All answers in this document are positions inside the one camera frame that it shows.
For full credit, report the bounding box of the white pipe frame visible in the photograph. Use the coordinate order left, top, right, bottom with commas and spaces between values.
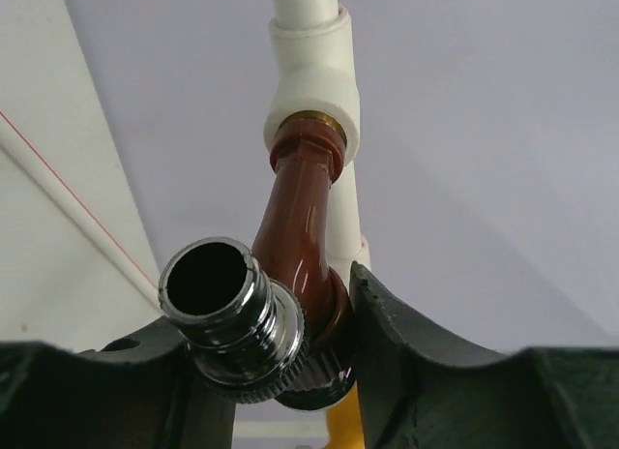
1, 0, 368, 353

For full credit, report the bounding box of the orange faucet blue cap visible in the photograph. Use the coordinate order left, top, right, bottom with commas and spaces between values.
324, 386, 365, 449

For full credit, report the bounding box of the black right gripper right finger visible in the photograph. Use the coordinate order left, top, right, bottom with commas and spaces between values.
350, 264, 618, 448

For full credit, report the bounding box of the brown faucet chrome knob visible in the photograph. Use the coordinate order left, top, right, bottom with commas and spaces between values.
159, 112, 355, 411

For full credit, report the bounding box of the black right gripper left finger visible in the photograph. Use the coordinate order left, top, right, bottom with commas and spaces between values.
1, 318, 235, 448

